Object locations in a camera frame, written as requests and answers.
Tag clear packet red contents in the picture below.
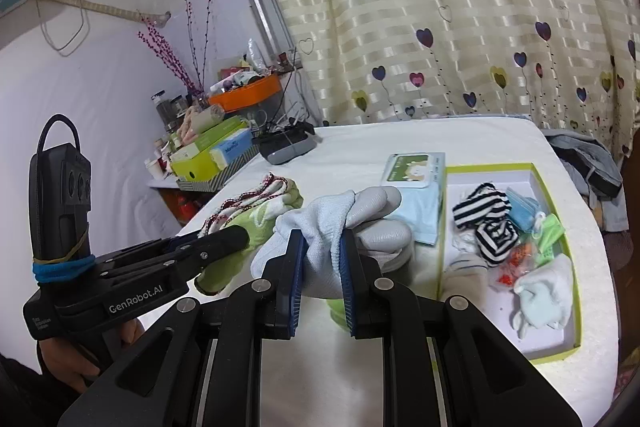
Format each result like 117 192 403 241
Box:
495 242 541 291

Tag black cable loop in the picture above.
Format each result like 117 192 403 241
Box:
39 114 82 156

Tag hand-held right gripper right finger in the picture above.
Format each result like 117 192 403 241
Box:
340 227 583 427

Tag person's left hand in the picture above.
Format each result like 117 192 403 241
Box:
37 321 146 395

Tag heart print curtain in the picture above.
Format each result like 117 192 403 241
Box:
232 0 640 158

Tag beige wall pipe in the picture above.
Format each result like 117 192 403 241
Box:
32 0 171 28

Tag cluster of glass jars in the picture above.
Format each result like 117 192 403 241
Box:
151 91 186 133

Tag light blue grey socks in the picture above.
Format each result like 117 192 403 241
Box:
250 186 414 301

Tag grey striped box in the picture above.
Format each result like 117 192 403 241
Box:
175 147 261 193

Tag beige pink roll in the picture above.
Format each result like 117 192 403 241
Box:
177 104 226 143

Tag pile of small packets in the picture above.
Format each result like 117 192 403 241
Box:
210 39 282 90

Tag wet wipes pack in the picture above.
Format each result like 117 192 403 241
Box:
381 152 447 247

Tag pink patterned cloth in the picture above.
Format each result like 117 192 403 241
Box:
614 356 640 399

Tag blue rubber band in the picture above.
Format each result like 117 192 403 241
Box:
32 254 96 283

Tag green cloth red trim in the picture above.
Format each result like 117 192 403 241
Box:
192 174 305 296

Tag yellow-green carton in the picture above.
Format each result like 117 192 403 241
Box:
170 142 221 180

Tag red container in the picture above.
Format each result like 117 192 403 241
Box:
175 197 199 223

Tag yellow-green cardboard box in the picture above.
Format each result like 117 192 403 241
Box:
435 162 584 366

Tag black white striped sock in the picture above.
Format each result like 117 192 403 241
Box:
472 219 521 268
452 183 512 228

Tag purple flower branches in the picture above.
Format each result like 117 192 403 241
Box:
137 0 216 100

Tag green jar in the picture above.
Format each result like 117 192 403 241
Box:
325 297 351 326

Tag black grey headset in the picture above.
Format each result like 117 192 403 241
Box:
257 127 319 166

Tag window frame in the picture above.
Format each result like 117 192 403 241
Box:
237 0 304 70

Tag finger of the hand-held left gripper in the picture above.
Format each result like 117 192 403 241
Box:
97 225 250 284

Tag blue tissue box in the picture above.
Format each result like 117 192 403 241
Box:
210 129 254 170

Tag grey denim garment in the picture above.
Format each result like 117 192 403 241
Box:
545 129 626 233

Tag orange tray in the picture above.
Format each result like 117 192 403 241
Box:
207 73 281 113

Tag green flat box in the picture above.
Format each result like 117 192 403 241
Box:
192 117 246 153

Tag person's left forearm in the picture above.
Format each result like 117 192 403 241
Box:
0 351 68 427

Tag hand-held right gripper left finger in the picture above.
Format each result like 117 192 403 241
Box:
57 229 309 427

